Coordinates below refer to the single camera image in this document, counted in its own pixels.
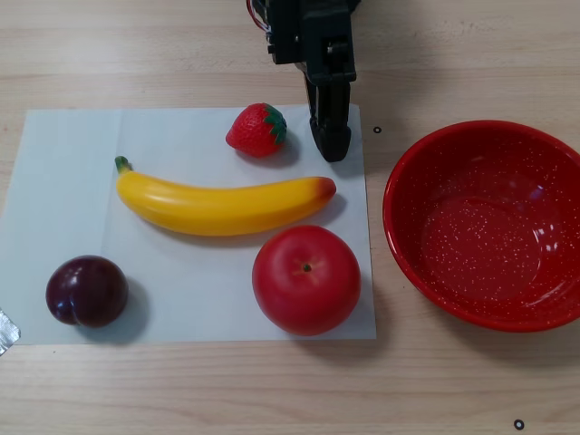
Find dark purple toy plum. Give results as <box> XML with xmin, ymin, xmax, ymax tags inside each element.
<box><xmin>44</xmin><ymin>255</ymin><xmax>130</xmax><ymax>329</ymax></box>

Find red toy strawberry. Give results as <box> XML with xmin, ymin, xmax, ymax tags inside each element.
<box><xmin>225</xmin><ymin>102</ymin><xmax>288</xmax><ymax>159</ymax></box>

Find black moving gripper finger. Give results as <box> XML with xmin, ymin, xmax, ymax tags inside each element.
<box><xmin>301</xmin><ymin>7</ymin><xmax>358</xmax><ymax>163</ymax></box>

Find red speckled enamel bowl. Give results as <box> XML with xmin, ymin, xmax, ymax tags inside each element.
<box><xmin>382</xmin><ymin>120</ymin><xmax>580</xmax><ymax>334</ymax></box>

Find red toy apple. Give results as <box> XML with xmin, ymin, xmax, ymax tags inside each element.
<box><xmin>251</xmin><ymin>225</ymin><xmax>363</xmax><ymax>337</ymax></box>

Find white paper sheet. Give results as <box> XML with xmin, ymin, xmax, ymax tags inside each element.
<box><xmin>0</xmin><ymin>103</ymin><xmax>378</xmax><ymax>347</ymax></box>

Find grey tape piece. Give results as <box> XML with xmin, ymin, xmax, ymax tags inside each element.
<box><xmin>0</xmin><ymin>307</ymin><xmax>22</xmax><ymax>357</ymax></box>

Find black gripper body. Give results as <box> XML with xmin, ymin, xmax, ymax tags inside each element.
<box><xmin>265</xmin><ymin>0</ymin><xmax>363</xmax><ymax>65</ymax></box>

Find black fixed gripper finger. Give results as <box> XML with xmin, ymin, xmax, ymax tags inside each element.
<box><xmin>304</xmin><ymin>77</ymin><xmax>330</xmax><ymax>160</ymax></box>

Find yellow toy banana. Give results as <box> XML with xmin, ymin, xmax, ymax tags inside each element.
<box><xmin>114</xmin><ymin>156</ymin><xmax>338</xmax><ymax>237</ymax></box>

